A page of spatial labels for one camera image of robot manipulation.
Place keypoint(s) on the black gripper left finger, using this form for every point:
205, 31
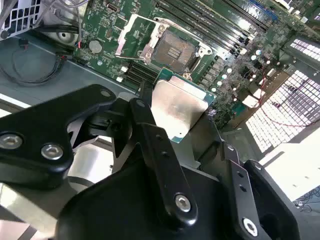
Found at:
37, 135

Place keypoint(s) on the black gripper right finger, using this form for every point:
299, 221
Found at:
240, 180

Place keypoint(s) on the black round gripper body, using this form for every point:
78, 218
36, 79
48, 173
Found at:
120, 207

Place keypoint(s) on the silver CPU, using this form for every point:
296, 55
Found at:
175, 110

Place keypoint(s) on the metal socket cover frame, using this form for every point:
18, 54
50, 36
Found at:
122, 41

